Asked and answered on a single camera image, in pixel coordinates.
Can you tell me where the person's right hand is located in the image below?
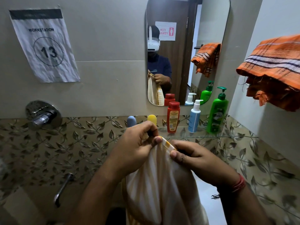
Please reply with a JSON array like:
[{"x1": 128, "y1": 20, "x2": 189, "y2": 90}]
[{"x1": 170, "y1": 140, "x2": 239, "y2": 188}]

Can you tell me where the person's left hand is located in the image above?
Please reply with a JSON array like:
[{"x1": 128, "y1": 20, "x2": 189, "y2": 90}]
[{"x1": 107, "y1": 120, "x2": 163, "y2": 181}]

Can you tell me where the white wash basin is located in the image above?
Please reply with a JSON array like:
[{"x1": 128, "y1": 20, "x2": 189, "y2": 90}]
[{"x1": 193, "y1": 173, "x2": 228, "y2": 225}]

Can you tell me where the yellow striped towel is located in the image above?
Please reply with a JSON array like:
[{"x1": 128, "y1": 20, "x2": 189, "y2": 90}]
[{"x1": 121, "y1": 136, "x2": 209, "y2": 225}]

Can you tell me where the blue white pump bottle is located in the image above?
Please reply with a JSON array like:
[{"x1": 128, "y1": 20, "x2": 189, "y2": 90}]
[{"x1": 188, "y1": 99, "x2": 204, "y2": 133}]

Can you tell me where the green pump bottle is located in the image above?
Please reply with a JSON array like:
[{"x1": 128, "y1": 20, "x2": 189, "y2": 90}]
[{"x1": 207, "y1": 86, "x2": 229, "y2": 134}]

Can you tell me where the red bottle with yellow label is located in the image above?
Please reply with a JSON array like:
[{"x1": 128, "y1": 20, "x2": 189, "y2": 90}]
[{"x1": 167, "y1": 101, "x2": 181, "y2": 134}]

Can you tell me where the orange plaid towel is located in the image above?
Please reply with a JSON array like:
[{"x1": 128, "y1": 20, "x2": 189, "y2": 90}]
[{"x1": 236, "y1": 34, "x2": 300, "y2": 112}]

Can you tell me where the white crumpled paper sign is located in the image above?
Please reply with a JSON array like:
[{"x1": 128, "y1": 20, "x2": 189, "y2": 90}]
[{"x1": 9, "y1": 8, "x2": 81, "y2": 83}]

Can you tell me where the red thread bracelet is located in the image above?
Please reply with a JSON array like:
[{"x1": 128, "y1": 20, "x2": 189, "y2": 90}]
[{"x1": 211, "y1": 173, "x2": 247, "y2": 200}]

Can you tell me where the chrome health faucet handle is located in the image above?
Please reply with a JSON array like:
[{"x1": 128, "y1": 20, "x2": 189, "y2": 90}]
[{"x1": 54, "y1": 172, "x2": 75, "y2": 208}]

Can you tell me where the chrome wall valve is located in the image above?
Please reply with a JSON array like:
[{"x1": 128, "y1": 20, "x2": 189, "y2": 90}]
[{"x1": 25, "y1": 100, "x2": 63, "y2": 131}]

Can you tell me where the rounded wall mirror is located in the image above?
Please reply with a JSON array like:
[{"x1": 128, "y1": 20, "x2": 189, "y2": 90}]
[{"x1": 145, "y1": 0, "x2": 231, "y2": 107}]

